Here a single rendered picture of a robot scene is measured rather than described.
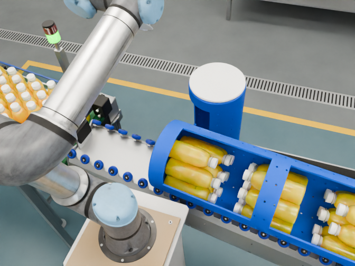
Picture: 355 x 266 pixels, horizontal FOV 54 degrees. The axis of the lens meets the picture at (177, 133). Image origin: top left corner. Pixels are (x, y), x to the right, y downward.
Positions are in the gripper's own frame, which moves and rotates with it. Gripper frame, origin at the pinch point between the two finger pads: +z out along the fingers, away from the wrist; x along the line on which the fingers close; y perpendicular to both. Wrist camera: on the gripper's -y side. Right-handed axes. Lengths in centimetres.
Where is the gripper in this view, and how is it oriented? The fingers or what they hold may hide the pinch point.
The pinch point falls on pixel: (144, 24)
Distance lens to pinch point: 113.2
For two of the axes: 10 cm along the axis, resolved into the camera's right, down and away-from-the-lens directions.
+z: 2.6, 2.8, 9.2
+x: 4.1, -9.0, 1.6
